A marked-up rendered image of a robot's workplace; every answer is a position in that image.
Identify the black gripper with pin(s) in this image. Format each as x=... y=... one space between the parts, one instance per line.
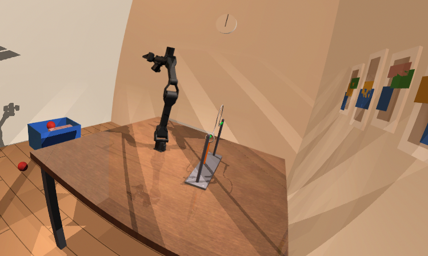
x=150 y=57

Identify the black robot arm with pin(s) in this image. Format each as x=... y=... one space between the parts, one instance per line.
x=169 y=97

